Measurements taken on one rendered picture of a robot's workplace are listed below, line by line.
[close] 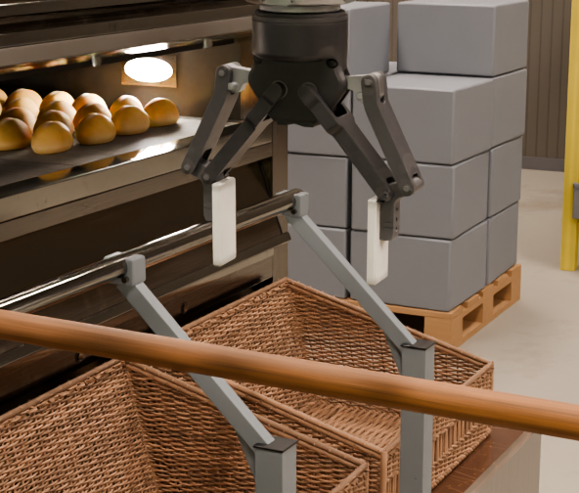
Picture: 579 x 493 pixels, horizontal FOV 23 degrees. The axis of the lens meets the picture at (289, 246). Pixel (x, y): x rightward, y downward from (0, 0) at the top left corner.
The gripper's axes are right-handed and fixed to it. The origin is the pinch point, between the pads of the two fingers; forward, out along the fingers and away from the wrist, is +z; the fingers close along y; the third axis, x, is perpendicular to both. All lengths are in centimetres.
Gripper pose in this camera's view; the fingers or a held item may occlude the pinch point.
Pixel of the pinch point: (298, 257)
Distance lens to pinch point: 116.1
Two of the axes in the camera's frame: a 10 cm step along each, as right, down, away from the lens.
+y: 9.1, 1.1, -3.9
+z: 0.0, 9.7, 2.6
